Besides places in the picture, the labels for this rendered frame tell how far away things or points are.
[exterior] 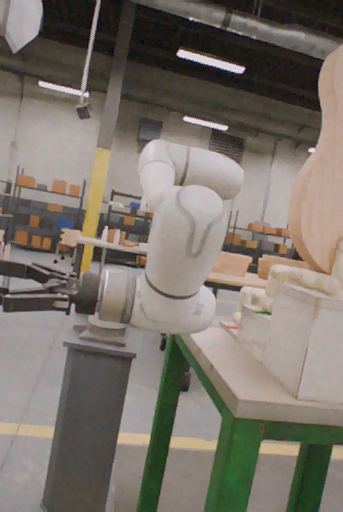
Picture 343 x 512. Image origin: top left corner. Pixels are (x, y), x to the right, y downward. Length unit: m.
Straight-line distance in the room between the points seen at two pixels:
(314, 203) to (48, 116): 11.75
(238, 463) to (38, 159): 11.62
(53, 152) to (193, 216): 11.52
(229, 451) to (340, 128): 0.56
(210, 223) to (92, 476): 1.29
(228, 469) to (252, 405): 0.12
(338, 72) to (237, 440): 0.62
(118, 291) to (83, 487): 1.15
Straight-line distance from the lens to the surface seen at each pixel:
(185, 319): 0.64
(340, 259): 0.66
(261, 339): 0.79
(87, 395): 1.49
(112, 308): 0.64
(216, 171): 1.10
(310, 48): 6.35
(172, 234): 0.53
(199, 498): 1.98
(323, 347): 0.66
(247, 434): 0.65
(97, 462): 1.62
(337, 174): 0.69
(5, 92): 12.64
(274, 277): 0.87
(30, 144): 12.13
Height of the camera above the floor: 1.16
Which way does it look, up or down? 3 degrees down
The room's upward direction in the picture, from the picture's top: 10 degrees clockwise
